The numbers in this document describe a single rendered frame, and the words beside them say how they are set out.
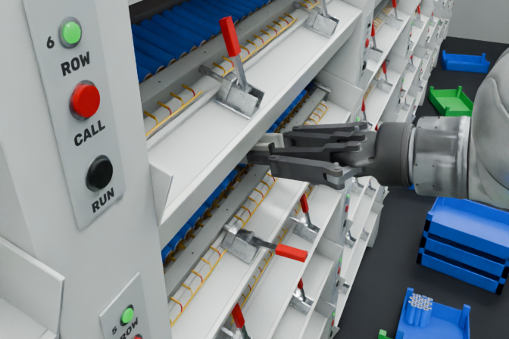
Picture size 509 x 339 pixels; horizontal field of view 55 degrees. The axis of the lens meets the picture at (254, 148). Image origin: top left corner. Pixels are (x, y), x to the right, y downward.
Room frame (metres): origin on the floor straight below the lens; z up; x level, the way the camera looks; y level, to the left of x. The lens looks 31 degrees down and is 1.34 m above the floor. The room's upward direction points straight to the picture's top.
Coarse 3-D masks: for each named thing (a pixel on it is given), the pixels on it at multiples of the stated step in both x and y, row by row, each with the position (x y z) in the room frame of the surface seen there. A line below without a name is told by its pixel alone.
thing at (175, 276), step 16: (320, 96) 0.79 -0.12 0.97; (304, 112) 0.73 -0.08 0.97; (288, 128) 0.67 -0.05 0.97; (256, 176) 0.54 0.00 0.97; (272, 176) 0.56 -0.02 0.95; (240, 192) 0.50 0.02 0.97; (224, 208) 0.47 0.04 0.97; (256, 208) 0.50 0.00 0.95; (208, 224) 0.44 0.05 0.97; (224, 224) 0.44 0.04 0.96; (192, 240) 0.41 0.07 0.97; (208, 240) 0.41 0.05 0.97; (192, 256) 0.39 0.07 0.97; (176, 272) 0.36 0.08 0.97; (208, 272) 0.38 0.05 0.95; (176, 288) 0.35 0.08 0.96
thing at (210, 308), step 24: (336, 96) 0.82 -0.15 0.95; (312, 120) 0.75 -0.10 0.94; (336, 120) 0.77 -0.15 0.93; (240, 168) 0.58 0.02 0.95; (264, 192) 0.54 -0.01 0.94; (288, 192) 0.55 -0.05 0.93; (264, 216) 0.50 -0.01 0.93; (288, 216) 0.53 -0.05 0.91; (264, 240) 0.46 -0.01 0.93; (168, 264) 0.39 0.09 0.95; (240, 264) 0.41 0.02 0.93; (192, 288) 0.37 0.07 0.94; (216, 288) 0.37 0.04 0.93; (240, 288) 0.38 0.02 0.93; (192, 312) 0.34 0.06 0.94; (216, 312) 0.35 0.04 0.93; (192, 336) 0.31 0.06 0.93; (216, 336) 0.35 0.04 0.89
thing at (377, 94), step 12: (396, 60) 1.46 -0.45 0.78; (384, 72) 1.31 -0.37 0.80; (396, 72) 1.46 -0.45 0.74; (372, 84) 1.33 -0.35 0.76; (384, 84) 1.31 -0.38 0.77; (372, 96) 1.26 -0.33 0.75; (384, 96) 1.28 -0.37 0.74; (372, 108) 1.19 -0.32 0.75; (360, 120) 1.07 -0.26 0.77; (372, 120) 1.13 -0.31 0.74
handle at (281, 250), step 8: (248, 240) 0.43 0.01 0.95; (256, 240) 0.43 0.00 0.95; (264, 248) 0.42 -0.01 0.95; (272, 248) 0.41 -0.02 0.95; (280, 248) 0.41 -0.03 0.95; (288, 248) 0.41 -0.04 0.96; (296, 248) 0.41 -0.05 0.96; (288, 256) 0.40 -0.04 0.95; (296, 256) 0.40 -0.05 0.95; (304, 256) 0.40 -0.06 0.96
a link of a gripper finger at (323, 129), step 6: (294, 126) 0.57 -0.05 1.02; (300, 126) 0.57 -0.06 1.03; (306, 126) 0.57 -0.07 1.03; (312, 126) 0.56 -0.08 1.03; (318, 126) 0.56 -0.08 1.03; (324, 126) 0.56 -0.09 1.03; (330, 126) 0.56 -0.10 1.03; (336, 126) 0.55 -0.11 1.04; (342, 126) 0.55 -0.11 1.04; (348, 126) 0.55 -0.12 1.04; (360, 126) 0.55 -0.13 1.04; (366, 126) 0.55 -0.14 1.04; (312, 132) 0.56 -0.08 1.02; (318, 132) 0.56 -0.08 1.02; (324, 132) 0.55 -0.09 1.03; (330, 132) 0.55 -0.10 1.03
